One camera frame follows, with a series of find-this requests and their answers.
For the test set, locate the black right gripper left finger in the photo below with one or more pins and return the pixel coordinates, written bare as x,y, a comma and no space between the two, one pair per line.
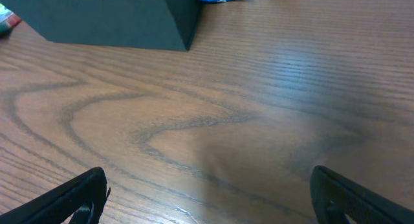
80,200

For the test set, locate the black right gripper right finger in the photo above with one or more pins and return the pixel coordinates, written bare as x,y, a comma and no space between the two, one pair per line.
336,198

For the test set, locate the black gift box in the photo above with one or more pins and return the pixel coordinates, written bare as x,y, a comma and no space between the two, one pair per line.
149,24

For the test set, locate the colourful Haribo gummy bag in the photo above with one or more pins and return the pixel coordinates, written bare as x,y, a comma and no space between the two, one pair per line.
8,20

